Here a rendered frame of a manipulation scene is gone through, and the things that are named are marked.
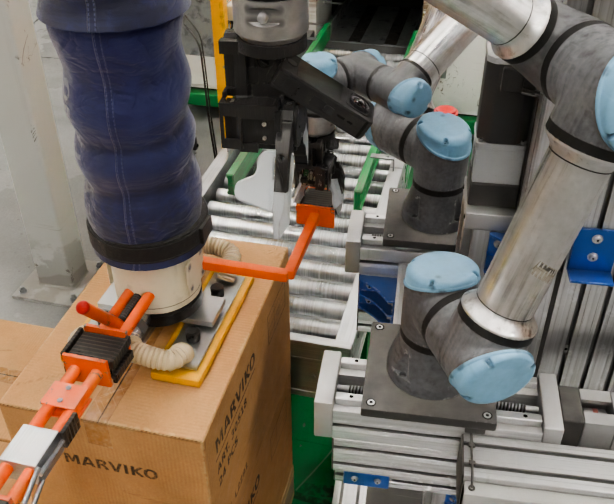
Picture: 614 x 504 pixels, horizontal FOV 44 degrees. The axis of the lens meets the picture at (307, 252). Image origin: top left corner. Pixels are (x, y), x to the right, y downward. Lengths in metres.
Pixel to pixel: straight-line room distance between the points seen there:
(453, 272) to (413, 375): 0.20
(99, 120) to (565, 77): 0.70
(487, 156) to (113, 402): 0.81
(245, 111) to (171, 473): 0.85
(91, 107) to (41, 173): 1.76
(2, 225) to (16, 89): 1.11
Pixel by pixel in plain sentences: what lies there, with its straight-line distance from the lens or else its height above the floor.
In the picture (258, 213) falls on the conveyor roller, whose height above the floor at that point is 0.54.
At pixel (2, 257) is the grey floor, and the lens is 3.62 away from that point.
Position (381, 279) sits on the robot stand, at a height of 0.90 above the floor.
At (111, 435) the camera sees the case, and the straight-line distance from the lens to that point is 1.46.
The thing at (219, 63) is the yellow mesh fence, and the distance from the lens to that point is 3.09.
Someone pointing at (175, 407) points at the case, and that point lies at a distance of 1.44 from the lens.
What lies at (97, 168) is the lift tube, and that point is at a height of 1.36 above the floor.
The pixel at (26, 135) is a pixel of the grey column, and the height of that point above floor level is 0.72.
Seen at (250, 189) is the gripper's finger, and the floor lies 1.57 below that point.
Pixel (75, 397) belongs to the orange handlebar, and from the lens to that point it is 1.29.
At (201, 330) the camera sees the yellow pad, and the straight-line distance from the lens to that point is 1.54.
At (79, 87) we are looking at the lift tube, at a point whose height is 1.50.
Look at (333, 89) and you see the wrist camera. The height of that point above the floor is 1.67.
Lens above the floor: 1.99
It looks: 36 degrees down
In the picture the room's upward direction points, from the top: straight up
